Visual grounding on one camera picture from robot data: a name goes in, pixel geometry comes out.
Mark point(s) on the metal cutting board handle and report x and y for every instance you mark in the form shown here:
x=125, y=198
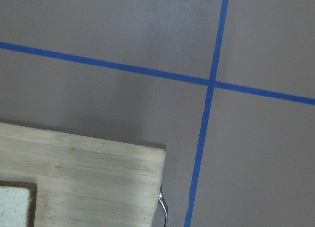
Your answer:
x=164, y=206

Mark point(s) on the bread slice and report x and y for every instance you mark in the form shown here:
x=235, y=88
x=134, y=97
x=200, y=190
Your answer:
x=17, y=203

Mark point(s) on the wooden cutting board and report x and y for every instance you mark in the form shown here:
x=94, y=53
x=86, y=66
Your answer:
x=83, y=181

